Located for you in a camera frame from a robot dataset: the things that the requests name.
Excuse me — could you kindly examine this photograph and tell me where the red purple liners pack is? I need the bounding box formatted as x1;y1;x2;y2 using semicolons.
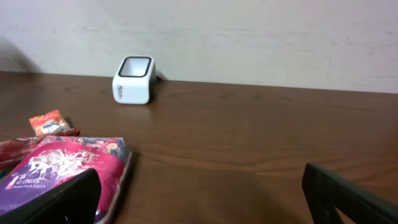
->
1;136;132;223

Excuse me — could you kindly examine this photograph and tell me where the white barcode scanner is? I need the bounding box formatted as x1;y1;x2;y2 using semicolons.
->
112;56;157;105

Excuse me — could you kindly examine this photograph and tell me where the small orange snack packet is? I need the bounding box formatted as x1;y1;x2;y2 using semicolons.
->
29;110;70;136

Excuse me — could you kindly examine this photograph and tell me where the orange Top chocolate bar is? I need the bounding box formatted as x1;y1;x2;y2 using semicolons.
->
1;128;80;170

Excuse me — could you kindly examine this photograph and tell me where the teal snack wrapper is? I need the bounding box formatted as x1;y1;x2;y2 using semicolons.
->
0;169;11;181

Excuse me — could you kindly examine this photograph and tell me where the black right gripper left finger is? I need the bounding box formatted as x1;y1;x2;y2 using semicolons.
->
1;169;101;224

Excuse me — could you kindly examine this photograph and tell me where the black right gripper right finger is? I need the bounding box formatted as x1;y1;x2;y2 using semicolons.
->
302;163;397;224

